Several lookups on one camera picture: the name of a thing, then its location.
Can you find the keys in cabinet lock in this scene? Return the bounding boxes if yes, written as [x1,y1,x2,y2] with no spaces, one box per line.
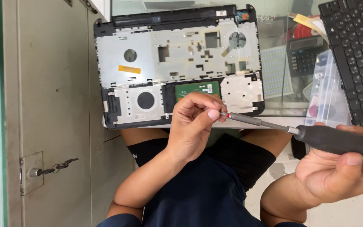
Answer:
[29,158,79,177]

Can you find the person's right hand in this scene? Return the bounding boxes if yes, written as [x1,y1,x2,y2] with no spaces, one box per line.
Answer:
[295,122,363,207]

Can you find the red round object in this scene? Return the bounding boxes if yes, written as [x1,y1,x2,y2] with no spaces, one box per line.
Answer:
[292,23,320,40]

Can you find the person's left hand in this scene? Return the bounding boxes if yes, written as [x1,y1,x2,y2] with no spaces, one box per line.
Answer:
[166,92,228,164]

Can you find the white keypad sheet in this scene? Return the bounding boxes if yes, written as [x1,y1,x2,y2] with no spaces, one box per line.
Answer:
[260,45,294,100]

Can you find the black handled screwdriver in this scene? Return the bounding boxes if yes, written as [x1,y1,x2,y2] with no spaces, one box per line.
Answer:
[220,112,363,165]

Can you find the clear plastic parts box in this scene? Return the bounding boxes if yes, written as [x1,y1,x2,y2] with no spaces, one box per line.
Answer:
[304,49,353,128]

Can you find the black laptop keyboard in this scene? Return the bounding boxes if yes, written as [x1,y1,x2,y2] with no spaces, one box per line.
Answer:
[318,0,363,130]

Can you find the person's dark blue shirt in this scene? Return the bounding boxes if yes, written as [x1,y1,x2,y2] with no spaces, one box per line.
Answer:
[96,153,306,227]

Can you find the person's black shorts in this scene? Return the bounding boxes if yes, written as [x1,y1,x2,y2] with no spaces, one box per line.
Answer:
[127,132,277,192]

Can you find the grey metal cabinet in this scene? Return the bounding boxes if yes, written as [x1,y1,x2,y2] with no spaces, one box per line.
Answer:
[2,0,136,227]

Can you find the yellow paper strip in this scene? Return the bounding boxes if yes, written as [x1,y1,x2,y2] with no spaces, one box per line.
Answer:
[293,13,327,38]

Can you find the black desk calculator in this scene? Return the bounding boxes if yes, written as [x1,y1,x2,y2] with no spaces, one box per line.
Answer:
[287,35,329,78]

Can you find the open laptop base chassis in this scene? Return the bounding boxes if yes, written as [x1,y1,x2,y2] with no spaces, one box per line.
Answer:
[93,4,265,130]

